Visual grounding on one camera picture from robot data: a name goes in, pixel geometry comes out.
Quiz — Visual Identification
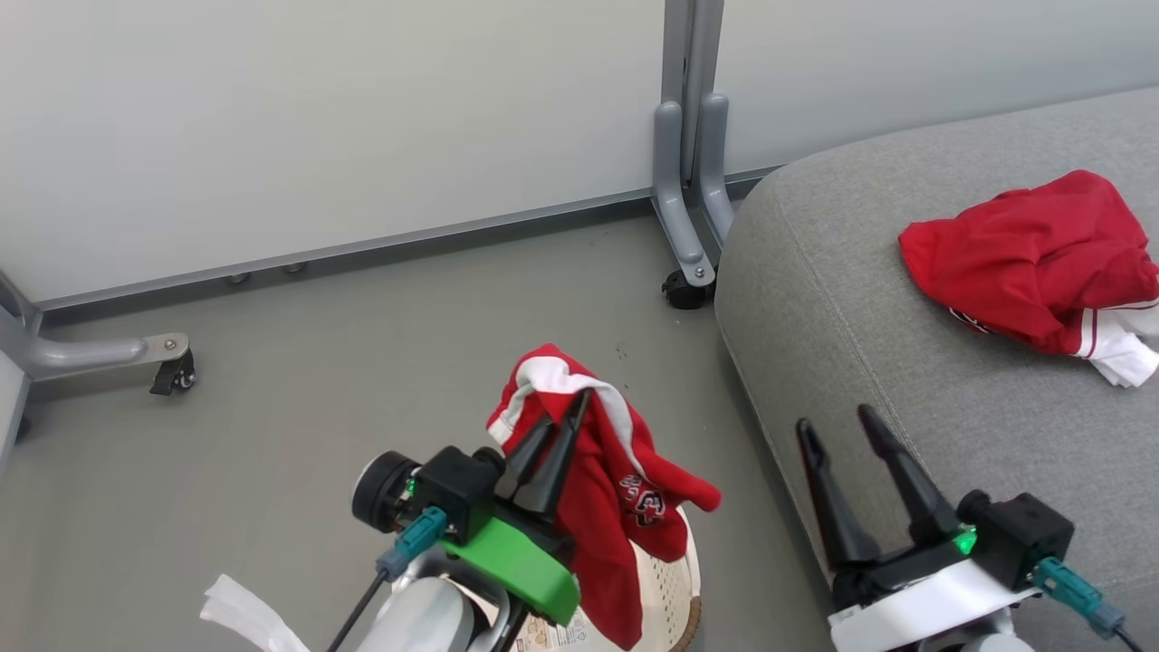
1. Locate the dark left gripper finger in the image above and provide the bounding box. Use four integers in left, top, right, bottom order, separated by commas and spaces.
516, 389, 594, 519
493, 414, 555, 502

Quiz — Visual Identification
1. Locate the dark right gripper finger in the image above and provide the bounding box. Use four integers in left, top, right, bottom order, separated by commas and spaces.
856, 404, 963, 549
795, 418, 881, 571

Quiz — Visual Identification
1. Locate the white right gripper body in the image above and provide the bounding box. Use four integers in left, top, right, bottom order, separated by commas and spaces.
829, 530, 1042, 652

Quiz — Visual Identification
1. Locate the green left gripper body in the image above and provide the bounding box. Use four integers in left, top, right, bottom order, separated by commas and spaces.
444, 503, 580, 628

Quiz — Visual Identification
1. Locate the red garment with white stripes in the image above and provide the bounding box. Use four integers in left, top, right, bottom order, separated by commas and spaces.
486, 344, 723, 651

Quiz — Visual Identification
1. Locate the red jersey with white trim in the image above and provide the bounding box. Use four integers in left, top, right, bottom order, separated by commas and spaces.
898, 169, 1159, 388

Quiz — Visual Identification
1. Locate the grey fabric sofa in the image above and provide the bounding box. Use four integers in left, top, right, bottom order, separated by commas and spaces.
715, 86, 1159, 652

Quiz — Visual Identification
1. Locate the white perforated laundry basket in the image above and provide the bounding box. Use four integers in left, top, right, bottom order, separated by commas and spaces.
507, 512, 704, 652

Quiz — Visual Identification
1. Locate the black caster wheel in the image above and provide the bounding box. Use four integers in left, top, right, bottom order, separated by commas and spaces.
150, 351, 196, 397
661, 269, 716, 311

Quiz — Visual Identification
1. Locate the white fabric strip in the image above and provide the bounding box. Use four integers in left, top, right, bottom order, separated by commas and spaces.
199, 573, 311, 652

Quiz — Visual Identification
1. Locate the long grey partition foot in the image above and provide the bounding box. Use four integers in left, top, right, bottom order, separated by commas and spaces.
652, 100, 716, 289

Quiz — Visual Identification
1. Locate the short grey partition foot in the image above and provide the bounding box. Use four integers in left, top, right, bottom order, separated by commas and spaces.
697, 93, 736, 245

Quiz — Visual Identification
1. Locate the black cable with teal connector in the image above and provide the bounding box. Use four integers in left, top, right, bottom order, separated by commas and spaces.
1032, 557, 1149, 652
326, 507, 449, 652

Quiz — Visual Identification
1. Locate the grey partition bottom rail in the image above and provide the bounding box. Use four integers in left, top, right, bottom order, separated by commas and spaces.
36, 168, 780, 313

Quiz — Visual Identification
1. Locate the grey partition leg with bracket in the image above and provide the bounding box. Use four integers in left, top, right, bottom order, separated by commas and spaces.
0, 272, 191, 381

